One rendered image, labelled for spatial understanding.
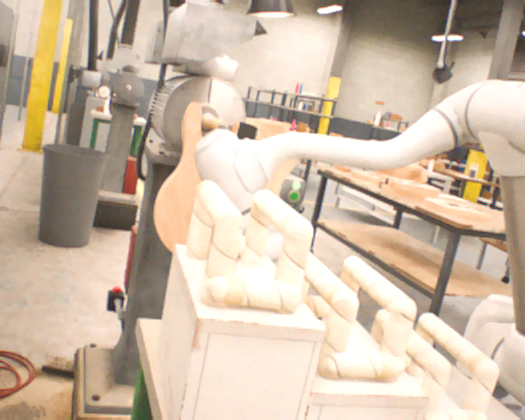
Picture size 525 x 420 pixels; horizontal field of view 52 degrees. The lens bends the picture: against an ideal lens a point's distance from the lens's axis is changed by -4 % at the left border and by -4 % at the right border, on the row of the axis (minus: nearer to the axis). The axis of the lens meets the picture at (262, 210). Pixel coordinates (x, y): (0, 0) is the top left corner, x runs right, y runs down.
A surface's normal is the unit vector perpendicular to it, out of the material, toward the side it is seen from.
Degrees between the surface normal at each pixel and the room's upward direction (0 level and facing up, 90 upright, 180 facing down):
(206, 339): 90
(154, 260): 90
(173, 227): 89
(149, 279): 90
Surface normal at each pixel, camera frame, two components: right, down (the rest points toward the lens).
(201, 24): 0.29, 0.24
